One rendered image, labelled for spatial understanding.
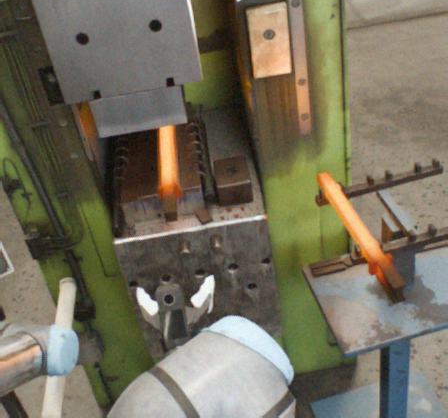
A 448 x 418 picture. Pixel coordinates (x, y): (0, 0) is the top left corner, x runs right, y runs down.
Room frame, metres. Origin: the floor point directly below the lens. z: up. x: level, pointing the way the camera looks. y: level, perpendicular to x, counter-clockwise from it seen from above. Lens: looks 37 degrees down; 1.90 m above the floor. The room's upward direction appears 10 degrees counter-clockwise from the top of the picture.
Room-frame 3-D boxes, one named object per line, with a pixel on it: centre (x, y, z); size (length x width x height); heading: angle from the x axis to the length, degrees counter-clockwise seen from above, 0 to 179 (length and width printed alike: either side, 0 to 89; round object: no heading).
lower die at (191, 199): (1.44, 0.15, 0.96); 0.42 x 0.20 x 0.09; 0
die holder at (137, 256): (1.45, 0.10, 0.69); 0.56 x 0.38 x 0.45; 0
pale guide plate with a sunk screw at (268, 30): (1.36, -0.16, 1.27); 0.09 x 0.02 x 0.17; 90
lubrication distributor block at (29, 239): (1.36, 0.53, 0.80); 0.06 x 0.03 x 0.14; 90
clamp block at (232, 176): (1.29, -0.02, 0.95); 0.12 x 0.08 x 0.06; 0
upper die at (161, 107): (1.44, 0.15, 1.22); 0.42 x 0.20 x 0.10; 0
